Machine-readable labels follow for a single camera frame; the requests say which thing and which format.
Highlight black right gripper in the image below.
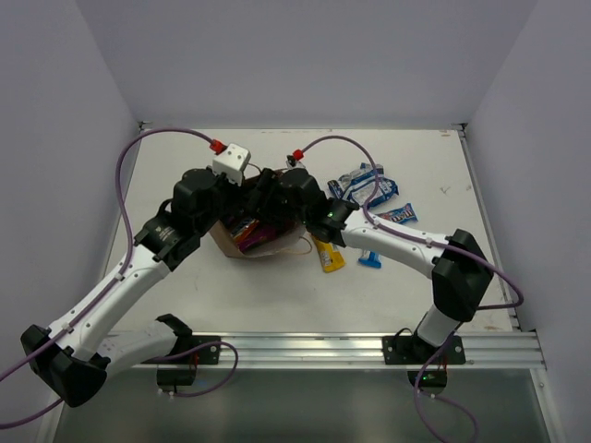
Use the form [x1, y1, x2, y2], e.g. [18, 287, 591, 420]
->
[240, 168, 310, 229]

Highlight brown paper bag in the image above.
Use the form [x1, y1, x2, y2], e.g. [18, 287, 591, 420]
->
[210, 168, 315, 259]

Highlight yellow snack packet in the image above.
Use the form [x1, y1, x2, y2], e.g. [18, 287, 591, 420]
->
[311, 236, 345, 273]

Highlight blue white snack bag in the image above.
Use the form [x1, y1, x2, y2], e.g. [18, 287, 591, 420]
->
[327, 162, 399, 209]

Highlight light blue snack bar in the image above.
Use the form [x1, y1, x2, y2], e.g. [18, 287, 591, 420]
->
[357, 250, 382, 269]

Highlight blue candy packet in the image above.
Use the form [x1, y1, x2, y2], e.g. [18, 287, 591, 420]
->
[378, 203, 418, 224]

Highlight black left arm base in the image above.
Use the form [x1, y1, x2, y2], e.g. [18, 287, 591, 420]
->
[145, 335, 221, 391]

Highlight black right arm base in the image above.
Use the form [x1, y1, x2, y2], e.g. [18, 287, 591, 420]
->
[381, 328, 466, 394]

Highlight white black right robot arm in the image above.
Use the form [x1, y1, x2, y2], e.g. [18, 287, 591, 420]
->
[243, 168, 493, 363]

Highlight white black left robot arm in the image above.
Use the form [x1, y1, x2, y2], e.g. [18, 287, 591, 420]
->
[20, 168, 244, 407]

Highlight small magenta snack packet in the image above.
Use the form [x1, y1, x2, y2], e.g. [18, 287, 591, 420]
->
[236, 225, 277, 254]

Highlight orange snack packet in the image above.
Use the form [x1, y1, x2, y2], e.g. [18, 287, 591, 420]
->
[230, 217, 259, 243]

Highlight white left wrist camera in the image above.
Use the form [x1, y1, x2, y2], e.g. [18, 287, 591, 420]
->
[211, 143, 251, 186]

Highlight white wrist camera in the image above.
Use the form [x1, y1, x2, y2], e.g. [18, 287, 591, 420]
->
[211, 143, 251, 186]
[286, 150, 306, 170]

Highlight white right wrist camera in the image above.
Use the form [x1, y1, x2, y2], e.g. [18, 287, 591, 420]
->
[286, 150, 306, 170]

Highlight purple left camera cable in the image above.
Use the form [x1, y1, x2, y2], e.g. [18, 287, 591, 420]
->
[0, 127, 225, 428]

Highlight purple camera cable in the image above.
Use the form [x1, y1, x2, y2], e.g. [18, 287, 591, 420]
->
[285, 135, 525, 443]
[0, 127, 225, 428]

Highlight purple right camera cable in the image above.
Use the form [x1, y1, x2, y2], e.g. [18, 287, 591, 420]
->
[285, 135, 525, 443]

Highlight aluminium mounting rail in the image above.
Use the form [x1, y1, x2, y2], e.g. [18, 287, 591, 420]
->
[133, 329, 549, 370]

